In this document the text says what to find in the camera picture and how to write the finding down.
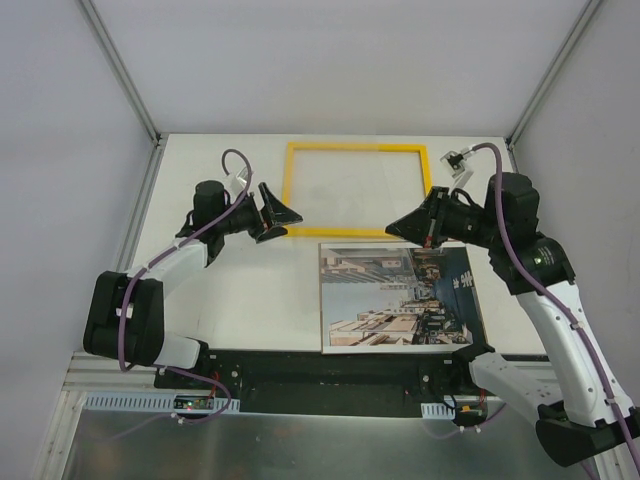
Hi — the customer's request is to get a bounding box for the aluminium front rail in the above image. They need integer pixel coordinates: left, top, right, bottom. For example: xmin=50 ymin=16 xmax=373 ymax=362
xmin=63 ymin=352 xmax=155 ymax=391

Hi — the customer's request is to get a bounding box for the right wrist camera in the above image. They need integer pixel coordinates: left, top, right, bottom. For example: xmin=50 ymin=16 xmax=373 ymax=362
xmin=440 ymin=147 xmax=474 ymax=190

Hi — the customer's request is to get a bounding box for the white cable duct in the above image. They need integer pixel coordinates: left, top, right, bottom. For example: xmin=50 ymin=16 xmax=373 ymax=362
xmin=420 ymin=402 xmax=456 ymax=421
xmin=84 ymin=392 xmax=240 ymax=415

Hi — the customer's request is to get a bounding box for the left white cable duct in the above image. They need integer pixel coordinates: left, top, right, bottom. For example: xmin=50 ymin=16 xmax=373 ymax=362
xmin=84 ymin=392 xmax=240 ymax=415

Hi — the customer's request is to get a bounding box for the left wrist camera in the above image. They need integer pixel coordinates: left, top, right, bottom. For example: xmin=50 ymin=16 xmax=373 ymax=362
xmin=224 ymin=167 xmax=249 ymax=195

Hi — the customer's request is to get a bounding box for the purple cable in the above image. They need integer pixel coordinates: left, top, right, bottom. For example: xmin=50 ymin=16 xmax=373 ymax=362
xmin=109 ymin=148 xmax=254 ymax=441
xmin=469 ymin=142 xmax=640 ymax=480

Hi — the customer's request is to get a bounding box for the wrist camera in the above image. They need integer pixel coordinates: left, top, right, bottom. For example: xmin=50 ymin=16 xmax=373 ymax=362
xmin=224 ymin=167 xmax=249 ymax=195
xmin=440 ymin=147 xmax=474 ymax=190

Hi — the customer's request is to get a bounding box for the street photo on board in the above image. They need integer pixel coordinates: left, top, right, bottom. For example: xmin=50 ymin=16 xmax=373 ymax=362
xmin=319 ymin=242 xmax=487 ymax=354

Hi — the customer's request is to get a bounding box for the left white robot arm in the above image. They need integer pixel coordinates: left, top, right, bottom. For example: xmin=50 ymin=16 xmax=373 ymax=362
xmin=83 ymin=180 xmax=303 ymax=389

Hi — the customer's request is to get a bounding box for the right white cable duct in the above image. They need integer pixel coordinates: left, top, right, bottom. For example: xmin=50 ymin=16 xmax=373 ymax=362
xmin=420 ymin=402 xmax=456 ymax=421

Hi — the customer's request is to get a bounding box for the aluminium corner post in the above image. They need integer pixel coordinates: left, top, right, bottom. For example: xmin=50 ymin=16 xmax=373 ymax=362
xmin=505 ymin=0 xmax=606 ymax=151
xmin=77 ymin=0 xmax=169 ymax=146

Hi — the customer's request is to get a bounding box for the yellow wooden picture frame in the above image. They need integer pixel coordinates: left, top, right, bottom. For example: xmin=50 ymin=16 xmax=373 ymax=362
xmin=282 ymin=141 xmax=431 ymax=238

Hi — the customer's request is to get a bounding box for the right aluminium corner post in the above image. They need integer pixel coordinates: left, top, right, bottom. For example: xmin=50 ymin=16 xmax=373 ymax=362
xmin=505 ymin=0 xmax=606 ymax=151

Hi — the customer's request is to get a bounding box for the left aluminium corner post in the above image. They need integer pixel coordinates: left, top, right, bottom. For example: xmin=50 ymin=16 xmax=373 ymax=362
xmin=77 ymin=0 xmax=169 ymax=146

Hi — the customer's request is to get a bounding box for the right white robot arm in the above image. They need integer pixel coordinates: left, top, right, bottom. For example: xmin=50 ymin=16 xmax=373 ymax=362
xmin=385 ymin=173 xmax=639 ymax=467

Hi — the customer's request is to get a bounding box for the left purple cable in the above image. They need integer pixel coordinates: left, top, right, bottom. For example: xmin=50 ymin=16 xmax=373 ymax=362
xmin=109 ymin=148 xmax=254 ymax=441

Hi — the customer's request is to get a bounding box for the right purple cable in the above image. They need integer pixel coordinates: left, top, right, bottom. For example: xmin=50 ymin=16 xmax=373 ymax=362
xmin=469 ymin=142 xmax=640 ymax=480

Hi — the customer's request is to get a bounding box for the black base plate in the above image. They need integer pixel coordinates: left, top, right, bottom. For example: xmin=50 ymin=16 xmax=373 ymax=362
xmin=154 ymin=350 xmax=480 ymax=418

